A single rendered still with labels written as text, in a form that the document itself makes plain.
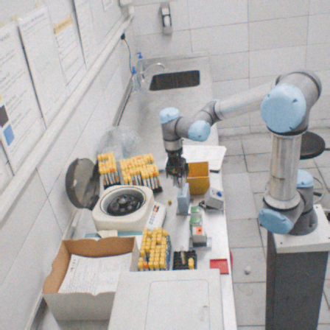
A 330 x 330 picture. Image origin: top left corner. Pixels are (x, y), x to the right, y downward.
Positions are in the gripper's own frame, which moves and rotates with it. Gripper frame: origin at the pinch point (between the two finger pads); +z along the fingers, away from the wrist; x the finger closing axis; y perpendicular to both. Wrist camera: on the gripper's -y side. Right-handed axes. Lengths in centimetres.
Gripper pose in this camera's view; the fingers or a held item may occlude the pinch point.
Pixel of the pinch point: (180, 184)
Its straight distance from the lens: 156.2
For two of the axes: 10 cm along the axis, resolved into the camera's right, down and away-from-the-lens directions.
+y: -1.6, 5.5, -8.2
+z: 1.4, 8.3, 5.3
